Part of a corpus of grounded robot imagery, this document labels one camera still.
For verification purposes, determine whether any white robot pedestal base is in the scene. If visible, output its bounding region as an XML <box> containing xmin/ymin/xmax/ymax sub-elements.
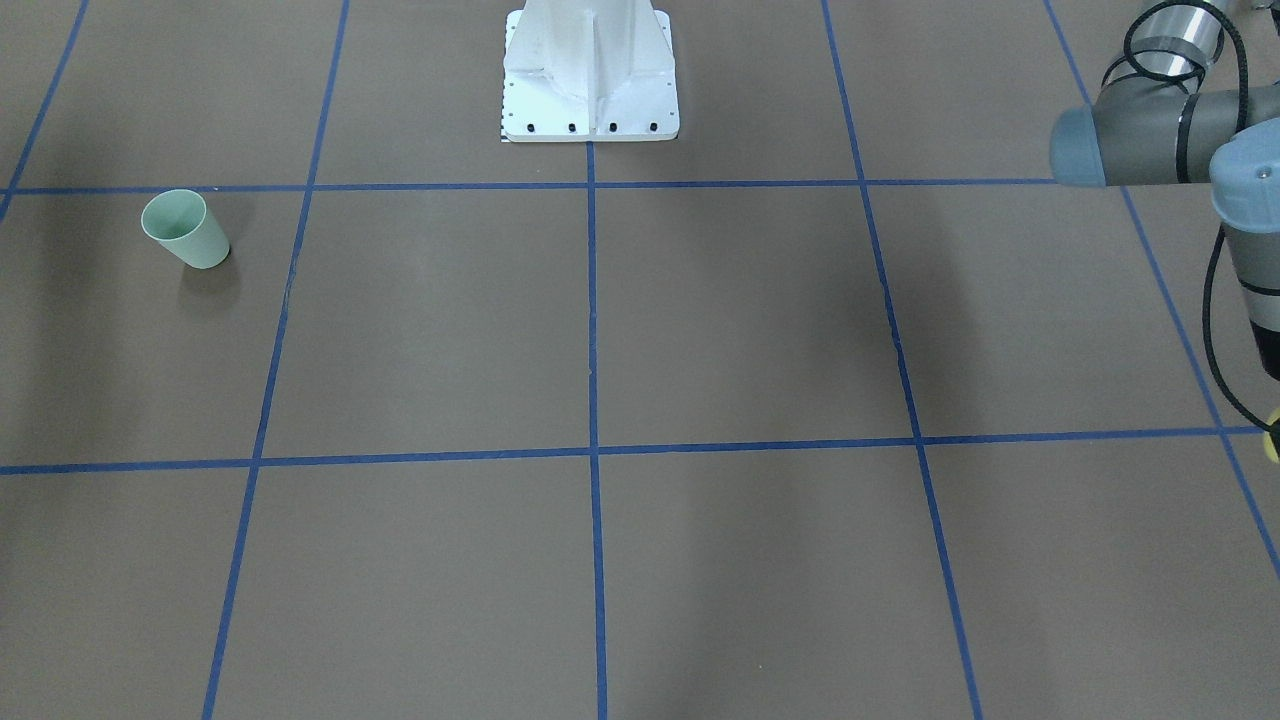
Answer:
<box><xmin>500</xmin><ymin>1</ymin><xmax>681</xmax><ymax>143</ymax></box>

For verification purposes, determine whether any yellow cup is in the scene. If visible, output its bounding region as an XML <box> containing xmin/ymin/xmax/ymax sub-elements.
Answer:
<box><xmin>1263</xmin><ymin>407</ymin><xmax>1280</xmax><ymax>465</ymax></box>

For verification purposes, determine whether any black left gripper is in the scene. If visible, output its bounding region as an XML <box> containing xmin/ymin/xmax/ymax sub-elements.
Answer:
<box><xmin>1251</xmin><ymin>320</ymin><xmax>1280</xmax><ymax>380</ymax></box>

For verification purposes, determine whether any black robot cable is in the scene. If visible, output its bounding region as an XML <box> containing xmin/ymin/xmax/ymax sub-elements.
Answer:
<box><xmin>1100</xmin><ymin>0</ymin><xmax>1280</xmax><ymax>433</ymax></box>

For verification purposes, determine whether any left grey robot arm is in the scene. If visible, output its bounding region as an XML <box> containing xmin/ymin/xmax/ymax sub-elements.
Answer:
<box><xmin>1050</xmin><ymin>1</ymin><xmax>1279</xmax><ymax>377</ymax></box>

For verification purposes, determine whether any light green cup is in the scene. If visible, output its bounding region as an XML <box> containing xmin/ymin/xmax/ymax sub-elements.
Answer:
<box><xmin>140</xmin><ymin>190</ymin><xmax>230</xmax><ymax>270</ymax></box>

